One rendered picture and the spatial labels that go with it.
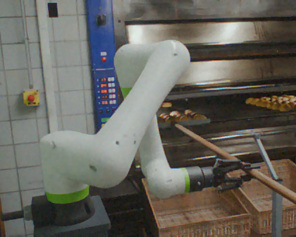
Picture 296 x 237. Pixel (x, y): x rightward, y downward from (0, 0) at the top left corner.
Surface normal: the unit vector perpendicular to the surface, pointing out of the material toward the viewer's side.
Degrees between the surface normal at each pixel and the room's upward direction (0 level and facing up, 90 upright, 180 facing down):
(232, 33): 70
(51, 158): 87
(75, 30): 90
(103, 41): 90
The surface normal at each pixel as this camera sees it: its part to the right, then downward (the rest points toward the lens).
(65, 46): 0.22, 0.16
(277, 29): 0.19, -0.18
